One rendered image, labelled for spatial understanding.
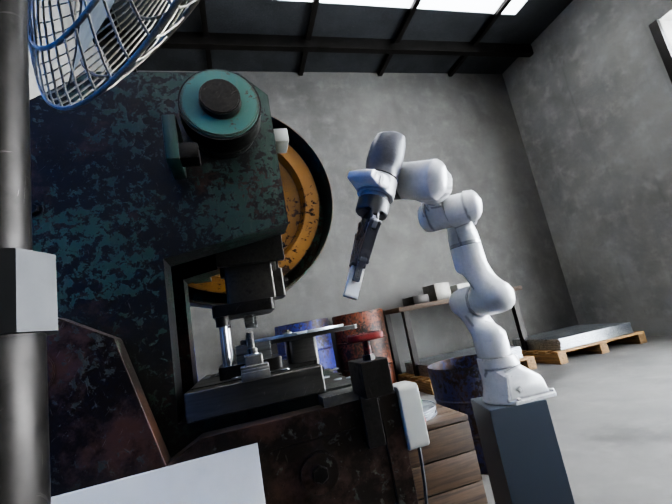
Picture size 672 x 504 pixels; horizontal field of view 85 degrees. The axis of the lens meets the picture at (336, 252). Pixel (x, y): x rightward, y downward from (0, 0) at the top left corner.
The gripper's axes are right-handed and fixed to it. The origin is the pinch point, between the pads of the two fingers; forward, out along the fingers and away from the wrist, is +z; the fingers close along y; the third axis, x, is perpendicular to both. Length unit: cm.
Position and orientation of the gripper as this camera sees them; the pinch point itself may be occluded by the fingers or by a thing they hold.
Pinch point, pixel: (353, 282)
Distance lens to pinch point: 80.4
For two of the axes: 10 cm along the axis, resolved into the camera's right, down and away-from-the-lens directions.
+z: -2.5, 9.2, -2.9
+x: -9.4, -3.0, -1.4
